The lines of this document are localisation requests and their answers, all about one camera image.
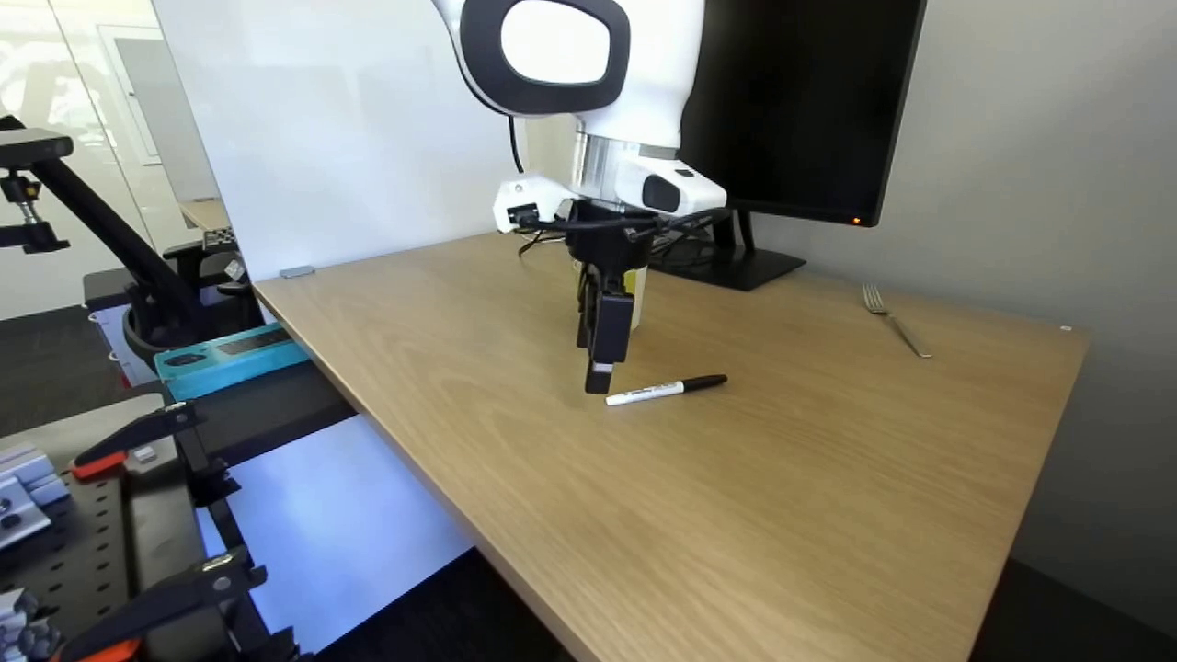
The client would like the black computer monitor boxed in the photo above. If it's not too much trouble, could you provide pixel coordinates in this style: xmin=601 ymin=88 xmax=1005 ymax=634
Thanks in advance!
xmin=679 ymin=0 xmax=928 ymax=228

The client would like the white partition board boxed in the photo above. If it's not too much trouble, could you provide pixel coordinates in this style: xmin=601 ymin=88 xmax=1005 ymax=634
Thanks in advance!
xmin=154 ymin=0 xmax=511 ymax=280

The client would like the silver fork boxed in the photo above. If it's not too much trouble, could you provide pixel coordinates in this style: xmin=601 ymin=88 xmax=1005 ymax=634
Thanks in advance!
xmin=861 ymin=283 xmax=931 ymax=362

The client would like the teal plastic tray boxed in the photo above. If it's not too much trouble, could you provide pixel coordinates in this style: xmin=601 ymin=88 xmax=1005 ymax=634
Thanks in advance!
xmin=154 ymin=325 xmax=308 ymax=401

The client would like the black orange bar clamp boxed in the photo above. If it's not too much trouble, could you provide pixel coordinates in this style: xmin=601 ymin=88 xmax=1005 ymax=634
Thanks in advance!
xmin=71 ymin=401 xmax=194 ymax=483

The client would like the black camera tripod arm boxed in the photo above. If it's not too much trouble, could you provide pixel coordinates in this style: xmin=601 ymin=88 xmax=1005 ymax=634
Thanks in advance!
xmin=0 ymin=114 xmax=261 ymax=357

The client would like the black perforated breadboard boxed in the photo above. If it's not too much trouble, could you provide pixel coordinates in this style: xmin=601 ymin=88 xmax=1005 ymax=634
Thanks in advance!
xmin=0 ymin=478 xmax=245 ymax=662

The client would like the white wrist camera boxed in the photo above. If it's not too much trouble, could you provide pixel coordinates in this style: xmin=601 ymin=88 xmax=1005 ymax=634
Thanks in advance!
xmin=492 ymin=153 xmax=729 ymax=233

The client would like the black monitor stand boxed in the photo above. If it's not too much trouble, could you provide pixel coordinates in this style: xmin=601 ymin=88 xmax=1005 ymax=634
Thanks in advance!
xmin=652 ymin=211 xmax=800 ymax=292

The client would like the white marker pen black cap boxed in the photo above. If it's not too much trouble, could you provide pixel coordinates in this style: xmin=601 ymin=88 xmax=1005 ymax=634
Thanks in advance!
xmin=601 ymin=377 xmax=729 ymax=408

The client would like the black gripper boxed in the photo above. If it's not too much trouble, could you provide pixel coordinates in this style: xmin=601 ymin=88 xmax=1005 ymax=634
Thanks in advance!
xmin=559 ymin=198 xmax=666 ymax=395

